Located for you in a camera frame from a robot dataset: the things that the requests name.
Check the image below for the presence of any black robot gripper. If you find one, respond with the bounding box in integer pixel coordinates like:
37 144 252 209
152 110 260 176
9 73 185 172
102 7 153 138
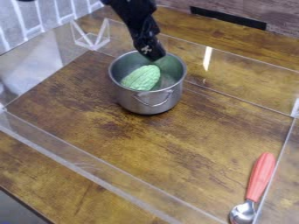
100 0 165 61

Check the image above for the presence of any green bumpy gourd toy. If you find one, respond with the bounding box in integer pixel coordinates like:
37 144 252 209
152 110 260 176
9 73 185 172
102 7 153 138
120 65 161 91

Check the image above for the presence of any silver metal pot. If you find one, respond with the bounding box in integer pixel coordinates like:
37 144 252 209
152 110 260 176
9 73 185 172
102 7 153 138
108 51 187 115

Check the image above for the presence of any clear acrylic tray barrier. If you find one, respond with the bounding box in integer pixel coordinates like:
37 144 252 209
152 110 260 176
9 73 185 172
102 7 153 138
0 18 299 224

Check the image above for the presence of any black wall slot strip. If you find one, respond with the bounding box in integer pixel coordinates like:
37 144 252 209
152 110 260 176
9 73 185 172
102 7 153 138
189 6 267 31

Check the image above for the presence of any red handled metal spoon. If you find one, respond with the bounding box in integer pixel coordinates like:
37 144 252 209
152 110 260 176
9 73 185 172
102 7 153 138
228 152 276 224

